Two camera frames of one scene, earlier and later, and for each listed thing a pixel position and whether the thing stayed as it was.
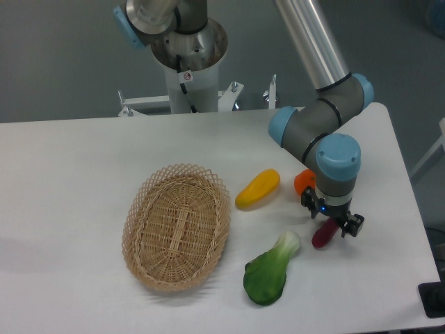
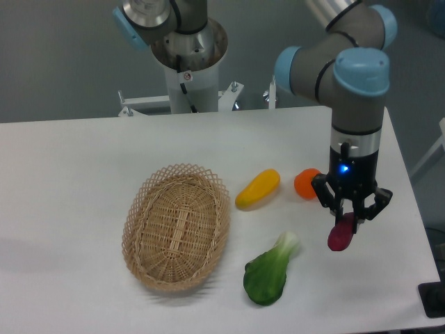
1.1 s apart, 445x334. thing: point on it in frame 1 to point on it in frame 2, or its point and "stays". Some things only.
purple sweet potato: (325, 233) to (340, 236)
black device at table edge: (432, 296) stays
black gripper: (352, 223) to (352, 177)
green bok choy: (264, 276) stays
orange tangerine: (304, 179) stays
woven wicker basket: (176, 226) stays
